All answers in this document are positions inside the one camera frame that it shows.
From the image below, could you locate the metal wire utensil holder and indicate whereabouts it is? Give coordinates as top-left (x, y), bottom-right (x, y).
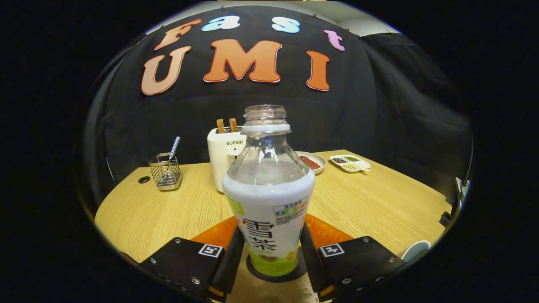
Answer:
top-left (149, 152), bottom-right (183, 191)

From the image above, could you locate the divided white dish with beans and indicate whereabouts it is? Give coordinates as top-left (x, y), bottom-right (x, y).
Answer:
top-left (329, 154), bottom-right (372, 173)

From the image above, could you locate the dark brown round coaster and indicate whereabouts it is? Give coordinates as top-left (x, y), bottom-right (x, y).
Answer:
top-left (245, 248), bottom-right (308, 283)

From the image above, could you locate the white toaster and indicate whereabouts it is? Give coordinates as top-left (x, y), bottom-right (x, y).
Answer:
top-left (207, 126), bottom-right (248, 194)

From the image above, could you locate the checked straw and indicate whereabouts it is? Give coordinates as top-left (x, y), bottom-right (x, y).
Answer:
top-left (168, 136), bottom-right (181, 162)

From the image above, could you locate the white cup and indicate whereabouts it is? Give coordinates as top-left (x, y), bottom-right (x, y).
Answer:
top-left (400, 240), bottom-right (432, 262)

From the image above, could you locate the clear plastic juice bottle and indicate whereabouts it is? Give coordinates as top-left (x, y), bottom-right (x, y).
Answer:
top-left (222, 105), bottom-right (316, 277)

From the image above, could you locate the wooden table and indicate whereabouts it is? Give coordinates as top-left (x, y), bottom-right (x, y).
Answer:
top-left (95, 149), bottom-right (453, 303)

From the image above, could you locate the round plate with brown food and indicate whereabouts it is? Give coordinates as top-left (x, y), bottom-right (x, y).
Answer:
top-left (295, 151), bottom-right (327, 175)

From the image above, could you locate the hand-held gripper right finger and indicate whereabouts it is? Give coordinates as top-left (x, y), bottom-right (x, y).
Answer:
top-left (300, 214), bottom-right (406, 303)

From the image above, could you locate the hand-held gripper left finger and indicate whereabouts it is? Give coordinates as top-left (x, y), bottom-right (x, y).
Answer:
top-left (140, 216), bottom-right (245, 303)

